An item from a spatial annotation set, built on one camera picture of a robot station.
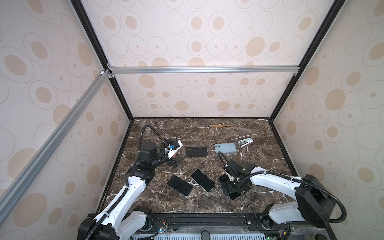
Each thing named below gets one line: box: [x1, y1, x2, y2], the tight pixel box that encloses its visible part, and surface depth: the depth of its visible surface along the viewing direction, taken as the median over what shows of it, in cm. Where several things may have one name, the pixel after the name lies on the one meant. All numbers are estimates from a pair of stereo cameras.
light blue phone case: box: [214, 143, 237, 154], surface depth 105 cm
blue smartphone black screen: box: [191, 169, 216, 192], surface depth 89 cm
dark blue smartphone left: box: [167, 175, 193, 196], surface depth 87 cm
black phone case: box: [186, 147, 208, 157], surface depth 103 cm
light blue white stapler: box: [238, 138, 254, 148], surface depth 105 cm
